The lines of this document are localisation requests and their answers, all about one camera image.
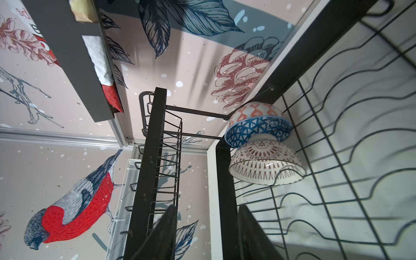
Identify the brown white patterned bowl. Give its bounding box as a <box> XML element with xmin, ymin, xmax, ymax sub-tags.
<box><xmin>229</xmin><ymin>134</ymin><xmax>307</xmax><ymax>185</ymax></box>

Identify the white wire mesh basket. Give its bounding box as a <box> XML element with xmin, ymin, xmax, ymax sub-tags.
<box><xmin>105</xmin><ymin>159</ymin><xmax>141</xmax><ymax>260</ymax></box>

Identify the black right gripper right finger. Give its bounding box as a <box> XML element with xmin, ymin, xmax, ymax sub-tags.
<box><xmin>237</xmin><ymin>205</ymin><xmax>283</xmax><ymax>260</ymax></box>

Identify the black wire dish rack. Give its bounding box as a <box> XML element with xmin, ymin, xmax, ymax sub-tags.
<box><xmin>122</xmin><ymin>0</ymin><xmax>416</xmax><ymax>260</ymax></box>

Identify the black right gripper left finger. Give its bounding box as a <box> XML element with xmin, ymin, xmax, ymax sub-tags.
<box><xmin>131</xmin><ymin>205</ymin><xmax>177</xmax><ymax>260</ymax></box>

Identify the blue triangle patterned bowl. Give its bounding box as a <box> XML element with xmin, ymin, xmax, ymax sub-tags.
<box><xmin>224</xmin><ymin>101</ymin><xmax>293</xmax><ymax>148</ymax></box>

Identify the red cassava chips bag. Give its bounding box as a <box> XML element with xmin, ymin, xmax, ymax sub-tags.
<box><xmin>1</xmin><ymin>1</ymin><xmax>123</xmax><ymax>113</ymax></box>

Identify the dark wall shelf basket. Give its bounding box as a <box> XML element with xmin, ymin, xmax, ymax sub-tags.
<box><xmin>23</xmin><ymin>0</ymin><xmax>116</xmax><ymax>122</ymax></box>

